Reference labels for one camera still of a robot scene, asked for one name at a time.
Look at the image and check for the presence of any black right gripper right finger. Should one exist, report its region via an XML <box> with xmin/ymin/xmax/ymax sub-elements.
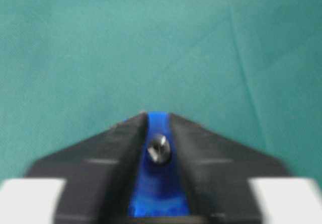
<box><xmin>169</xmin><ymin>114</ymin><xmax>289</xmax><ymax>223</ymax></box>

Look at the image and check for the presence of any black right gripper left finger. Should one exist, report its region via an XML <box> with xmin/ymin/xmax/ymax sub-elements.
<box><xmin>25</xmin><ymin>113</ymin><xmax>148</xmax><ymax>223</ymax></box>

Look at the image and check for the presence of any green table cloth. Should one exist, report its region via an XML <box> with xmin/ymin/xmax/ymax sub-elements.
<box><xmin>1</xmin><ymin>0</ymin><xmax>321</xmax><ymax>181</ymax></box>

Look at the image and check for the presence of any small metal shaft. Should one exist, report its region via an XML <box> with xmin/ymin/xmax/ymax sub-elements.
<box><xmin>146</xmin><ymin>134</ymin><xmax>172</xmax><ymax>165</ymax></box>

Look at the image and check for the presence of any blue plastic gear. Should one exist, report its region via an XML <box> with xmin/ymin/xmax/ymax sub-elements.
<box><xmin>128</xmin><ymin>111</ymin><xmax>190</xmax><ymax>217</ymax></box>

